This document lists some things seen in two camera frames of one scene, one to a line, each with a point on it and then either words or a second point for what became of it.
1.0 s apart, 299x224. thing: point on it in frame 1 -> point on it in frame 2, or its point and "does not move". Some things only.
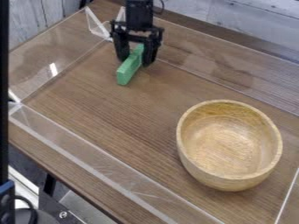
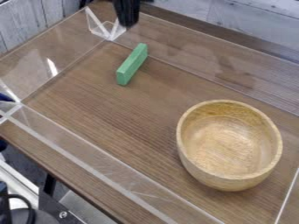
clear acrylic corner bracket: x=100 y=28 does not move
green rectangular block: x=131 y=65 does not move
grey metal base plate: x=52 y=208 does not move
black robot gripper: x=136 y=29 -> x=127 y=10
